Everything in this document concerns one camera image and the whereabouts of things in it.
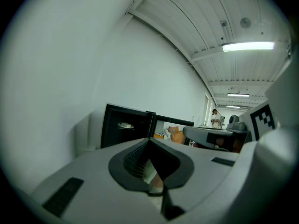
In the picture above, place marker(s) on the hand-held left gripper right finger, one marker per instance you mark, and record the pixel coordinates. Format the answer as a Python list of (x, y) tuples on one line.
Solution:
[(205, 171)]

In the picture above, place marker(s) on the white round plate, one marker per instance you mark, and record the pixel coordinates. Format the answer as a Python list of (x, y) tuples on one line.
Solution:
[(121, 125)]

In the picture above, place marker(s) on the orange pillow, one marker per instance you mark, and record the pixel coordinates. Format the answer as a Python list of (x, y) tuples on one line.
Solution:
[(176, 135)]

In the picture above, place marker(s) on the round ceiling smoke detector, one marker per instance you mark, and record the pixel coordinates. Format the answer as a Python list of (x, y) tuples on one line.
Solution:
[(245, 22)]

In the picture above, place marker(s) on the pale block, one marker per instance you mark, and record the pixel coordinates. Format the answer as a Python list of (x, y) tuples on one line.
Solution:
[(126, 125)]

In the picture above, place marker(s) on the gray crumpled cloth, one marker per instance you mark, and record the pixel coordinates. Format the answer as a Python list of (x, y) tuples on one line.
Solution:
[(165, 133)]

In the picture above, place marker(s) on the long ceiling lamp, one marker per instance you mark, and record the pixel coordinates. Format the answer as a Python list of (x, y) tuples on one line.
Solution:
[(247, 46), (238, 94), (232, 106)]

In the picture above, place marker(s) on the small ceiling sensor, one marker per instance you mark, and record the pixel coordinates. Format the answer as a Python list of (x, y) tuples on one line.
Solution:
[(223, 23)]

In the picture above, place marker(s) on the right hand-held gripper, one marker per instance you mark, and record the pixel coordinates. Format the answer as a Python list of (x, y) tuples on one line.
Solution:
[(261, 122)]

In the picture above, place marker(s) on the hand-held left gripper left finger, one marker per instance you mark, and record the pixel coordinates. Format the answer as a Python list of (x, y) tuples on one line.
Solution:
[(93, 171)]

